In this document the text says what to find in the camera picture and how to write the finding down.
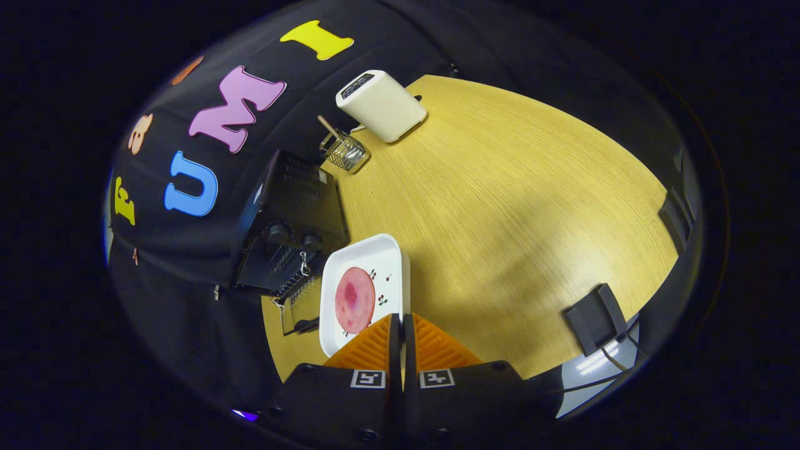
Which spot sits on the black backdrop cloth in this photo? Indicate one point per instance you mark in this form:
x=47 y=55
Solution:
x=187 y=250

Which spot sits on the wooden stick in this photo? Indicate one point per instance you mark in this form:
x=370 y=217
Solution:
x=328 y=127

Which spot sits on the black table clamp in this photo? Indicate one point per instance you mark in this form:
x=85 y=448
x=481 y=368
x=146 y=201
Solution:
x=594 y=319

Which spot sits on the black chair part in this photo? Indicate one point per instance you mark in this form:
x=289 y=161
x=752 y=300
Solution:
x=676 y=219

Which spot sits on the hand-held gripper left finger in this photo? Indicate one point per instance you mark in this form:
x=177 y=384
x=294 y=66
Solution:
x=331 y=406

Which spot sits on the white square plate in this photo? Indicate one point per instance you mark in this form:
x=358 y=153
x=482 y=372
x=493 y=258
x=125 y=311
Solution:
x=387 y=262

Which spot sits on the black toaster oven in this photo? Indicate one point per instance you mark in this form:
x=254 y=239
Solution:
x=300 y=200

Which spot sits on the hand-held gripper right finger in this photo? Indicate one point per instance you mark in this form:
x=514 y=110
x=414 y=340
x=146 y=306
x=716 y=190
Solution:
x=469 y=406

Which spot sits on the pink ham slice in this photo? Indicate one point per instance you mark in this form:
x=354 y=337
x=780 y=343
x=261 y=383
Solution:
x=354 y=300

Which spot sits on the white bread toaster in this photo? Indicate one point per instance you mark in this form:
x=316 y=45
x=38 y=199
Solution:
x=381 y=106

